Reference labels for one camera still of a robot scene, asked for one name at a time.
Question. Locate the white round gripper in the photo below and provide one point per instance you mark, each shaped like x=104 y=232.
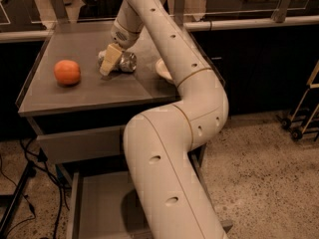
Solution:
x=122 y=37

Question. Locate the crushed 7up can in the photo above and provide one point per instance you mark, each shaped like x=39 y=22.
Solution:
x=127 y=63

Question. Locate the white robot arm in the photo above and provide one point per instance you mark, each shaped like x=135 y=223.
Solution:
x=157 y=141

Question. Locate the grey metal drawer cabinet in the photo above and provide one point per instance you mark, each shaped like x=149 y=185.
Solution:
x=95 y=101

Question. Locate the open grey middle drawer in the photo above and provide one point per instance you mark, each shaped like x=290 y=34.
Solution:
x=107 y=204

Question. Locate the orange fruit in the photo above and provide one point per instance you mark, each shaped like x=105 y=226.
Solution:
x=67 y=72

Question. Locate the white paper bowl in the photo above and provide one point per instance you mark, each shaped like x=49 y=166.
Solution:
x=162 y=71

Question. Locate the black tripod leg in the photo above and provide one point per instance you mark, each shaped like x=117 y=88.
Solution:
x=11 y=201

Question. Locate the closed top drawer with handle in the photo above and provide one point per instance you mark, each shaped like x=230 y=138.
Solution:
x=84 y=144

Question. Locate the white counter rail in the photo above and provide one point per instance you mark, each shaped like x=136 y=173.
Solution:
x=30 y=36

